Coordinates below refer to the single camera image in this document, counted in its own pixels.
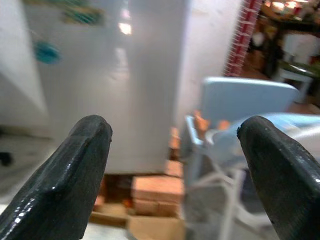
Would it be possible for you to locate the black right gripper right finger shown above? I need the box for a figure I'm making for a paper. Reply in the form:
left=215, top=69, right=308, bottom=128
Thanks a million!
left=236, top=115, right=320, bottom=240

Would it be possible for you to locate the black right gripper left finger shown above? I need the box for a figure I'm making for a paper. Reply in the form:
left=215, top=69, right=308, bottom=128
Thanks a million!
left=0, top=114, right=113, bottom=240

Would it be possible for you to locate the white fridge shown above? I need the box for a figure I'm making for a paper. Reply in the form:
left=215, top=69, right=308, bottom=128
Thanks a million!
left=22, top=0, right=191, bottom=176

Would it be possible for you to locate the round blue fridge magnet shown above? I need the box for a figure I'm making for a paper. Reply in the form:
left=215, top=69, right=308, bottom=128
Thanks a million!
left=33, top=40, right=63, bottom=65

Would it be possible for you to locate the teal green fridge sticker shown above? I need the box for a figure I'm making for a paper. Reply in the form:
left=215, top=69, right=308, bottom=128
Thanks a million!
left=61, top=4, right=105, bottom=26

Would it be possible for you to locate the flat brown cardboard piece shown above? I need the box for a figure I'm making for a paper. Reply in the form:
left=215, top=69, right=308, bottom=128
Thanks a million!
left=89, top=209, right=131, bottom=227

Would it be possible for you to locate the light blue plastic chair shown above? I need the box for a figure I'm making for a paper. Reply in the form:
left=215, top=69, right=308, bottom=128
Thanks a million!
left=183, top=76, right=320, bottom=237

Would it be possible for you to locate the orange brick stack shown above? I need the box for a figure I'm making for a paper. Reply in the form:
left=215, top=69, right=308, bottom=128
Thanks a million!
left=131, top=159, right=185, bottom=218

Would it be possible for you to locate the white side table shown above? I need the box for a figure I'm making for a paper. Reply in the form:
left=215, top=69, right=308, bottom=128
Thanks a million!
left=276, top=66, right=314, bottom=104

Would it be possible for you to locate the brown cardboard box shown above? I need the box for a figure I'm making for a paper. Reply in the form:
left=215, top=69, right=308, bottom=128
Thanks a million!
left=126, top=214, right=186, bottom=240

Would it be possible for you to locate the dark wooden table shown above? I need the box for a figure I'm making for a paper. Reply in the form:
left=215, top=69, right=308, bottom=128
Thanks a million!
left=259, top=14, right=320, bottom=77

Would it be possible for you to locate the red white checked curtain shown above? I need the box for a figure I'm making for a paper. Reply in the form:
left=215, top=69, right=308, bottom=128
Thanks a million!
left=224, top=0, right=264, bottom=77

